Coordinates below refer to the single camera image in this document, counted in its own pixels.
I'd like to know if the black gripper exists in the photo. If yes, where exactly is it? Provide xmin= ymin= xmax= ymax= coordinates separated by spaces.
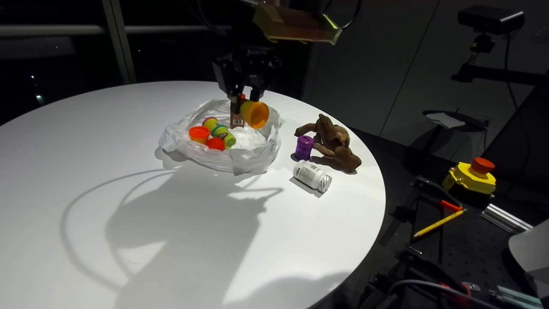
xmin=211 ymin=46 xmax=282 ymax=115

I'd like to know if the yellow dough tub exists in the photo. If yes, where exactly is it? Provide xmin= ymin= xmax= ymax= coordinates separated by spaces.
xmin=239 ymin=100 xmax=272 ymax=130

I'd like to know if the dough tub with green lid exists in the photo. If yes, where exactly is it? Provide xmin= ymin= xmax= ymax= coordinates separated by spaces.
xmin=211 ymin=124 xmax=239 ymax=149

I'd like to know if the purple dough tub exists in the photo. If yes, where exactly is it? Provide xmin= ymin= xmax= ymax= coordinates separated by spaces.
xmin=294 ymin=134 xmax=316 ymax=161

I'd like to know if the brown plush toy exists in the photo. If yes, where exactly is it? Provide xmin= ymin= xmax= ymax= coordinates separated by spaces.
xmin=294 ymin=112 xmax=364 ymax=172

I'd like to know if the white pill bottle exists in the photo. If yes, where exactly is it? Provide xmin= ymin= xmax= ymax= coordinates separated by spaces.
xmin=292 ymin=161 xmax=333 ymax=196

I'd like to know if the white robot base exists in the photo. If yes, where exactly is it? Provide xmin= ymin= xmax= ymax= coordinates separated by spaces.
xmin=508 ymin=220 xmax=549 ymax=288

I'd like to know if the white plastic bag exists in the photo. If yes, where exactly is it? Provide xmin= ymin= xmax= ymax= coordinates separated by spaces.
xmin=158 ymin=98 xmax=284 ymax=177

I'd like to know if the spice jar with red lid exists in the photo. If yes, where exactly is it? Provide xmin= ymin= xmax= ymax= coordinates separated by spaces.
xmin=229 ymin=101 xmax=248 ymax=129

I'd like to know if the orange dough tub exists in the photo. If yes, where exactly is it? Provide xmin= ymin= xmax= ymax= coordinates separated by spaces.
xmin=187 ymin=124 xmax=211 ymax=144

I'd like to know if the white card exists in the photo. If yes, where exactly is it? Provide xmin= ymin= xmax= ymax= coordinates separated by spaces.
xmin=426 ymin=110 xmax=469 ymax=130

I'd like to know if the yellow pencil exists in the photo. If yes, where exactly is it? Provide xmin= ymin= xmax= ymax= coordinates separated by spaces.
xmin=412 ymin=206 xmax=469 ymax=240

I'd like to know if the yellow emergency stop button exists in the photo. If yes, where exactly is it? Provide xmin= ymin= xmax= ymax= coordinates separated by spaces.
xmin=441 ymin=156 xmax=500 ymax=196

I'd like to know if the aluminium profile bar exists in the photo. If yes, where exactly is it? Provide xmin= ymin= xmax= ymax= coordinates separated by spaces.
xmin=483 ymin=203 xmax=534 ymax=233

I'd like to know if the grey window frame post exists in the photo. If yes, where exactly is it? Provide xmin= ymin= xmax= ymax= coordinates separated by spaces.
xmin=102 ymin=0 xmax=138 ymax=84

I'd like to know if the grey window rail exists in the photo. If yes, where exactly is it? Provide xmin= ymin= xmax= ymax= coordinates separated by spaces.
xmin=0 ymin=22 xmax=230 ymax=39

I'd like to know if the red handled tool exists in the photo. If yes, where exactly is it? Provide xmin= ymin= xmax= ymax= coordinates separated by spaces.
xmin=438 ymin=197 xmax=464 ymax=215

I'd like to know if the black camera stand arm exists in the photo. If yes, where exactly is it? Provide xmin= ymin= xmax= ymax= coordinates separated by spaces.
xmin=452 ymin=31 xmax=549 ymax=87

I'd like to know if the black camera on stand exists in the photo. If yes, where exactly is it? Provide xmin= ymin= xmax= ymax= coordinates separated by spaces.
xmin=457 ymin=3 xmax=527 ymax=34

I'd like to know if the grey floor cable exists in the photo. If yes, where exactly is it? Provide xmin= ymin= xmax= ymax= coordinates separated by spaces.
xmin=388 ymin=278 xmax=505 ymax=309

